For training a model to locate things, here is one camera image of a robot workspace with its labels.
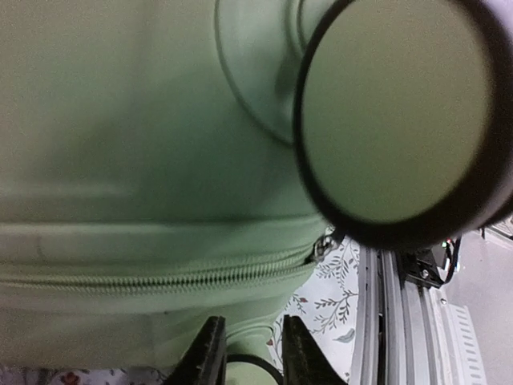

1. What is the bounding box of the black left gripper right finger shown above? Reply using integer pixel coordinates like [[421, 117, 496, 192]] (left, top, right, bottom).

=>
[[281, 315, 347, 385]]

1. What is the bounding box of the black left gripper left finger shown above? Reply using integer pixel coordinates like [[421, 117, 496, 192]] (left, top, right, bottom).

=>
[[163, 316, 227, 385]]

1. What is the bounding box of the metal suitcase zipper pull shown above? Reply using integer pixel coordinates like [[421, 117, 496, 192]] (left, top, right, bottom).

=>
[[312, 235, 336, 262]]

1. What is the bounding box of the green hard-shell suitcase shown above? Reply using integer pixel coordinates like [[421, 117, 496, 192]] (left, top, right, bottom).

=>
[[0, 0, 513, 385]]

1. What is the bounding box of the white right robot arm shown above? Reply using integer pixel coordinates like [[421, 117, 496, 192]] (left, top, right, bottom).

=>
[[397, 237, 462, 289]]

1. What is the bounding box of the floral white tablecloth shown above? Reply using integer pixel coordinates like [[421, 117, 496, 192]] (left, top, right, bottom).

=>
[[1, 245, 358, 384]]

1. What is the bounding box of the aluminium front rail frame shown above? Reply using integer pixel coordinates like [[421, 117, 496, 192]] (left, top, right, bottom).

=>
[[349, 247, 487, 384]]

